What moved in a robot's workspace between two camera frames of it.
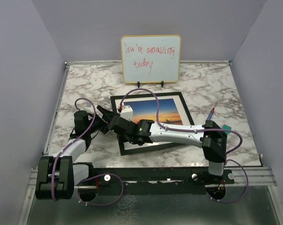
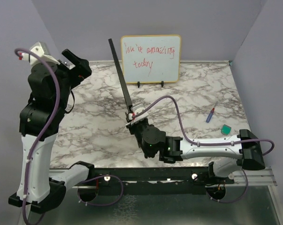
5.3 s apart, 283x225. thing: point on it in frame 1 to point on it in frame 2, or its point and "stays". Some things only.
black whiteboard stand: (162, 83) stays
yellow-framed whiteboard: (150, 59) stays
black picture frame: (128, 148) to (130, 108)
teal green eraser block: (226, 127) stays
